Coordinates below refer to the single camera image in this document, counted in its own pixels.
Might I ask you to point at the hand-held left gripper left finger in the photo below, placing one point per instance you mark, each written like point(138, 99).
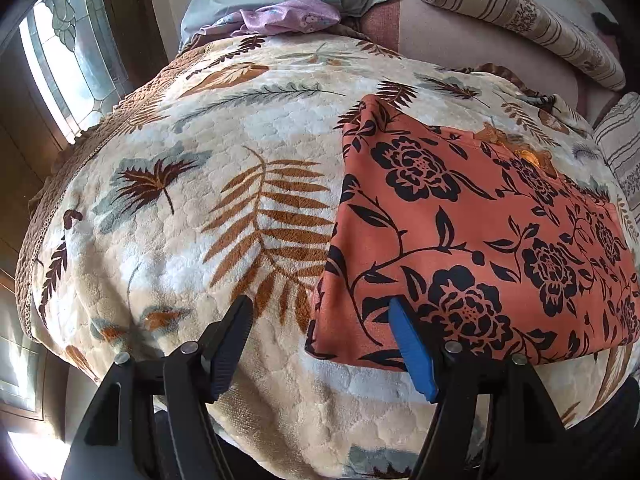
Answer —
point(230, 345)

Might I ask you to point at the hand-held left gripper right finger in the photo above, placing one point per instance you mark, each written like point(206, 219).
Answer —
point(412, 355)

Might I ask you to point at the orange floral shirt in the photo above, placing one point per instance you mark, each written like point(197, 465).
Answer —
point(450, 220)

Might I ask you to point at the leaf print blanket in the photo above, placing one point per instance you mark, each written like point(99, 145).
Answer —
point(200, 160)

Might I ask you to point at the square striped floral pillow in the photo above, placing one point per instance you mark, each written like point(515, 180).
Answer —
point(622, 145)

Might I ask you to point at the stained glass window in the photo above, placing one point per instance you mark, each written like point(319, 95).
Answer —
point(75, 60)

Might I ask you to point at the purple cloth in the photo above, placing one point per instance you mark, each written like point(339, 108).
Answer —
point(290, 17)

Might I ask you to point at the long striped floral pillow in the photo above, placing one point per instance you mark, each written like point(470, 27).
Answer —
point(500, 5)

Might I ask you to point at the dark wooden window frame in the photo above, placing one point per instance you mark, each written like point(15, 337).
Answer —
point(137, 25)

